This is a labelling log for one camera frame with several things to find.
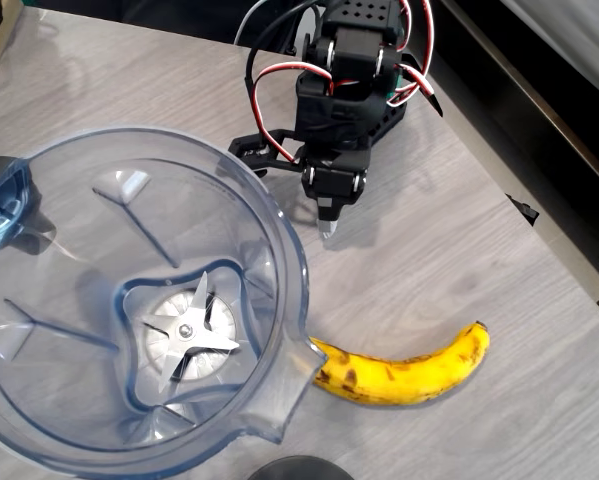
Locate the black round lid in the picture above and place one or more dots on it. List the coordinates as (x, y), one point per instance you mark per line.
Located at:
(301, 471)

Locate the dark metal rail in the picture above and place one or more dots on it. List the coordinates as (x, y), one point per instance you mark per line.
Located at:
(529, 85)

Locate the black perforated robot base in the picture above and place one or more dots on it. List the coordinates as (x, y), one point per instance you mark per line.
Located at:
(391, 120)

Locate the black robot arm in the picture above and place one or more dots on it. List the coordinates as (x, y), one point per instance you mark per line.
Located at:
(354, 50)

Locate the spotted yellow banana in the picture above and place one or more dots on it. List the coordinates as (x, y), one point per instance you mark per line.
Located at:
(404, 380)

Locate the black table clamp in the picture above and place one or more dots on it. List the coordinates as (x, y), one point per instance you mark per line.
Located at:
(526, 210)

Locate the steel blender blade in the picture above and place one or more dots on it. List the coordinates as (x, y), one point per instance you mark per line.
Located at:
(189, 330)

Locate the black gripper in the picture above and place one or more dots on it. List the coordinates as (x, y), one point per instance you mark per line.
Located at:
(333, 183)

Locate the transparent plastic blender jar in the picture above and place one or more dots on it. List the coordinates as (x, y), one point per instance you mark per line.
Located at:
(79, 250)

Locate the black camera board mount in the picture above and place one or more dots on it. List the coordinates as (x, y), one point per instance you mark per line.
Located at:
(259, 150)

